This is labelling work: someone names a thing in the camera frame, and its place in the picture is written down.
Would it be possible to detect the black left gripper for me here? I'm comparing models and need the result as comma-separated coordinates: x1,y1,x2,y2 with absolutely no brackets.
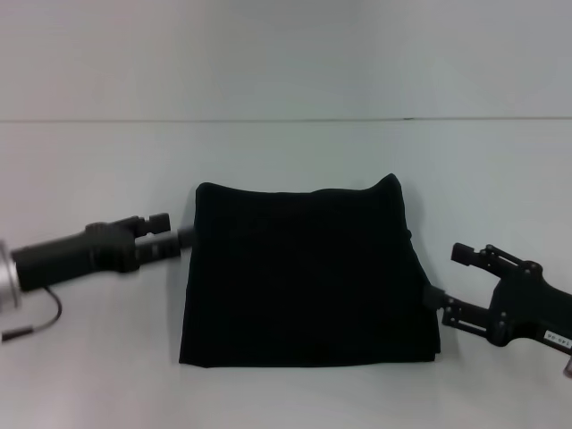
9,213,197,294

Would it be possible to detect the black shirt with FREE print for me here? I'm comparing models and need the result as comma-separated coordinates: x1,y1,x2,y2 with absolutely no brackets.
178,172,443,370

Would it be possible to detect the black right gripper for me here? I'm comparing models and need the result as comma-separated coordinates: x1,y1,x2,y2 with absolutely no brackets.
422,242,572,357

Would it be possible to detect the left arm cable with plug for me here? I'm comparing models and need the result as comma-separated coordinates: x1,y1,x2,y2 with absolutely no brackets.
1,288,63,343

